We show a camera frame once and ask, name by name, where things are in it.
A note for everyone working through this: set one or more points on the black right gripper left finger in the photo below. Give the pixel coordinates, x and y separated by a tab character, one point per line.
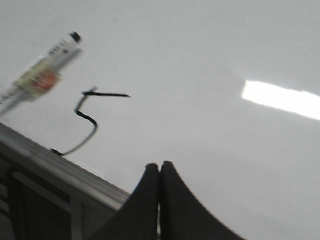
138	217

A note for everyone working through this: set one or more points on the grey aluminium whiteboard frame rail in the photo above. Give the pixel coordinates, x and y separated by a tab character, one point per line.
60	172

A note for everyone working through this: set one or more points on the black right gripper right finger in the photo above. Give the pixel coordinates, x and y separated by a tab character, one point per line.
182	216

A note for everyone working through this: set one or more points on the dark cabinet panel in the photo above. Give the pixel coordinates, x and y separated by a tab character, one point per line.
35	207

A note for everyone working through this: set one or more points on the black whiteboard marker with tape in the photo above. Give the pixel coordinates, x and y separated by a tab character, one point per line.
40	76

